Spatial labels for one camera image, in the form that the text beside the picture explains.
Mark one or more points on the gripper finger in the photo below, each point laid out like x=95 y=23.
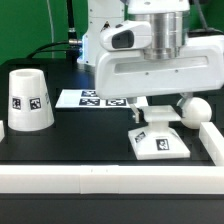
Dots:
x=181 y=103
x=132 y=102

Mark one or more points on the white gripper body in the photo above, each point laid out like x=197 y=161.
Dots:
x=124 y=70

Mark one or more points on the white lamp bulb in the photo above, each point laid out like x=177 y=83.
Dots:
x=195 y=111

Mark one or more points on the white lamp base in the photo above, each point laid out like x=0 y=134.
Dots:
x=157 y=140

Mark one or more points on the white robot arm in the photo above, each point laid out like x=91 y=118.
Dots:
x=168 y=19

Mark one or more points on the white lamp shade cone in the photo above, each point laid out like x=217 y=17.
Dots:
x=29 y=107

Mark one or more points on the white marker sheet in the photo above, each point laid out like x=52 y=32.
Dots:
x=83 y=98

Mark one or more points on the white right wall bar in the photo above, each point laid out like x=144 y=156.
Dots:
x=213 y=141

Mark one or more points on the white wall bar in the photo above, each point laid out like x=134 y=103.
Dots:
x=213 y=141
x=111 y=179

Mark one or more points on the white front wall bar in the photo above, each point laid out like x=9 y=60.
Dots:
x=111 y=179

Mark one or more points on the white left wall block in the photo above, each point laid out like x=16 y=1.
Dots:
x=2 y=132

